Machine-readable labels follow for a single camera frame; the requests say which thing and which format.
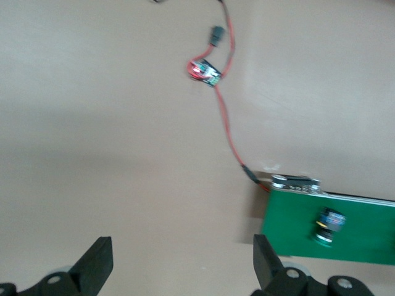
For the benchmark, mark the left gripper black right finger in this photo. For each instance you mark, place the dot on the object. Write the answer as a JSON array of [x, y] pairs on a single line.
[[271, 274]]

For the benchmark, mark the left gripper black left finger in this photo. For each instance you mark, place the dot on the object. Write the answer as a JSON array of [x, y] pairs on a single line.
[[92, 268]]

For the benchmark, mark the green push button switch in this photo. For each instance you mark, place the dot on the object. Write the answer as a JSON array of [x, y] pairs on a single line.
[[328, 225]]

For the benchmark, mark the green conveyor belt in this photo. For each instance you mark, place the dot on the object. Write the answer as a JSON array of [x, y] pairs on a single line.
[[293, 222]]

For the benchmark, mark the small circuit board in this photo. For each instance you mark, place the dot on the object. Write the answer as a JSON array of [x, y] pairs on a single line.
[[203, 71]]

